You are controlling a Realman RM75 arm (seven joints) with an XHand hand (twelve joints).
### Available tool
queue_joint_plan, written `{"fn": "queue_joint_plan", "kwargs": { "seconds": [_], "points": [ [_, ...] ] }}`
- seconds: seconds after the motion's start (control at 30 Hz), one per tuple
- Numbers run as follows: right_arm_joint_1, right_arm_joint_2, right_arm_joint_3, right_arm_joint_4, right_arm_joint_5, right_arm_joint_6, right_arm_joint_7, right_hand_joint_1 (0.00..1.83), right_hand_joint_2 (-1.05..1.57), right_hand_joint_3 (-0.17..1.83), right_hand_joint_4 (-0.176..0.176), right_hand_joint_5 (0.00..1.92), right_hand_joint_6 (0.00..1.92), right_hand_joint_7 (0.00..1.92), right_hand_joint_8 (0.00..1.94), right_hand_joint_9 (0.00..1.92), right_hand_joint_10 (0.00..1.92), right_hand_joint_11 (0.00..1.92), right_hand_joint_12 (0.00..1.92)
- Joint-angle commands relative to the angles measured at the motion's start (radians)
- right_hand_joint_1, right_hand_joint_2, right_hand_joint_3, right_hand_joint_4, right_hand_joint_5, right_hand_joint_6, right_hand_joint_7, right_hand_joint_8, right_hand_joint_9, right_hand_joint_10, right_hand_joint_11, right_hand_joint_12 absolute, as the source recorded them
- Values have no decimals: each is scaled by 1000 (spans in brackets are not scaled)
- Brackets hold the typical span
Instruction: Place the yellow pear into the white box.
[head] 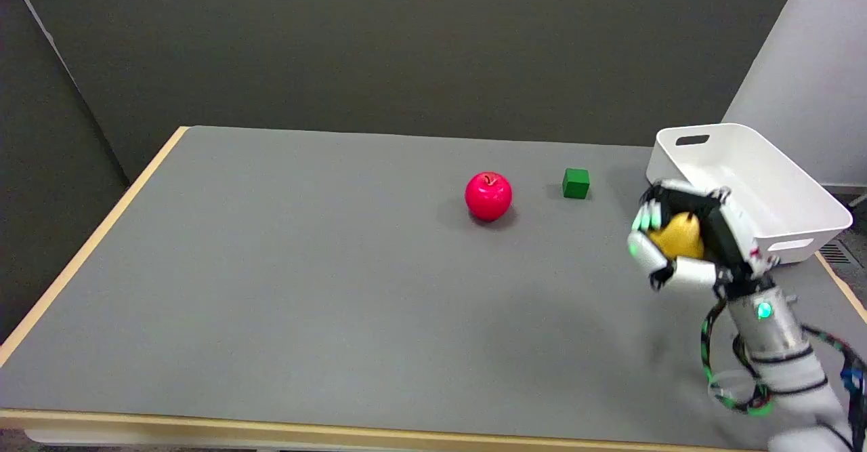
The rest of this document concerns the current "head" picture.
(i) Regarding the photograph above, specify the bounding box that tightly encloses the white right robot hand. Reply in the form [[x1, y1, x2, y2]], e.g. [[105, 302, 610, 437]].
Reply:
[[627, 180, 781, 293]]

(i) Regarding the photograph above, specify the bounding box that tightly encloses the yellow pear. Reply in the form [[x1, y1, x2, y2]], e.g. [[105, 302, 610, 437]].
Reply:
[[648, 212, 705, 261]]

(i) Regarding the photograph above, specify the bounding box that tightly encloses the white plastic box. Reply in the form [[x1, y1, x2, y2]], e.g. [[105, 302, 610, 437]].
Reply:
[[646, 123, 853, 266]]

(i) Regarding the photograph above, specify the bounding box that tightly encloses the green cube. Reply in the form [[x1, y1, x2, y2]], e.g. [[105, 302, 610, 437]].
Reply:
[[562, 168, 590, 200]]

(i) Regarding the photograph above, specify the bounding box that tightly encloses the red apple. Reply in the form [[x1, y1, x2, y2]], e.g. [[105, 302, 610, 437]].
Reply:
[[465, 171, 513, 222]]

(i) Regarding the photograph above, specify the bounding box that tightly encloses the grey table mat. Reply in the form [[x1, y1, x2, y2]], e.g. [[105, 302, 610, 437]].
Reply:
[[0, 125, 867, 450]]

